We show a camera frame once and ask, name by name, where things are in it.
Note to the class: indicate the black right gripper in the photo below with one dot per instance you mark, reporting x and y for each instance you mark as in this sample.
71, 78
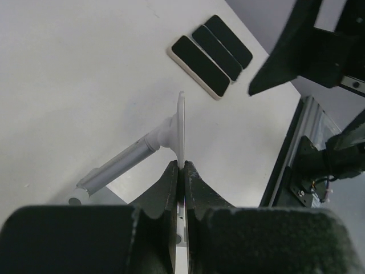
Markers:
330, 59

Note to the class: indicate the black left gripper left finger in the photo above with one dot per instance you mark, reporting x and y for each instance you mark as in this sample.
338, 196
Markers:
139, 237

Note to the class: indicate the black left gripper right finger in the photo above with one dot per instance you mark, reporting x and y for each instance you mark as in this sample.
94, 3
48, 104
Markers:
223, 238

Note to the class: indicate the phone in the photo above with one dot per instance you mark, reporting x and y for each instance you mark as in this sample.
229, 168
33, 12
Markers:
218, 53
199, 66

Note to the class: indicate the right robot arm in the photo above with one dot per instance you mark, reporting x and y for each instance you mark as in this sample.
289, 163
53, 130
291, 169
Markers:
343, 156

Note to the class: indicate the aluminium front rail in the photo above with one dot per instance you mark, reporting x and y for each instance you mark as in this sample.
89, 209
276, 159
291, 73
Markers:
310, 125

